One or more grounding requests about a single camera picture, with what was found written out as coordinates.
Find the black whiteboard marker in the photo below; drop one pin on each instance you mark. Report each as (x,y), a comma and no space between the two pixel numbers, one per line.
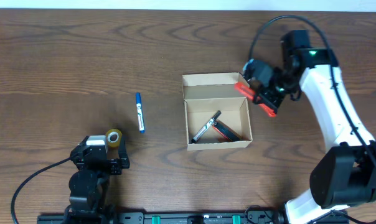
(211,122)

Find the orange black stapler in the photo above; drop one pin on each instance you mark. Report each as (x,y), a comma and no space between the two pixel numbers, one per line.
(226,132)

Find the black mounting rail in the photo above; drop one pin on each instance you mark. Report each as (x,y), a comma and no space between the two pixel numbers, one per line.
(251,216)

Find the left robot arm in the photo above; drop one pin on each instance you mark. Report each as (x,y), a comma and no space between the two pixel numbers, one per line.
(88,190)

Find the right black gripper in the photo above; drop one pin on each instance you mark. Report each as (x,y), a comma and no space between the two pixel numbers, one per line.
(269,95)

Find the orange utility knife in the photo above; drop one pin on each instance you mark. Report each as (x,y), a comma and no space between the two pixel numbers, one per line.
(247,91)

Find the yellow tape roll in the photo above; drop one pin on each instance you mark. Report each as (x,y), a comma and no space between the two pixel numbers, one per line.
(113,138)

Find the blue whiteboard marker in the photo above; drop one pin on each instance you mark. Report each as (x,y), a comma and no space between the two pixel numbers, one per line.
(140,113)

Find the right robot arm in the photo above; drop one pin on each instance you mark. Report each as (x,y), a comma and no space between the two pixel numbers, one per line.
(346,176)

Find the cardboard box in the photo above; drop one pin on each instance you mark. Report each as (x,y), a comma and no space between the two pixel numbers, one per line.
(204,95)

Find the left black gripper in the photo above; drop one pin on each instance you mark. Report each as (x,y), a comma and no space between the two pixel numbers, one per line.
(110,165)

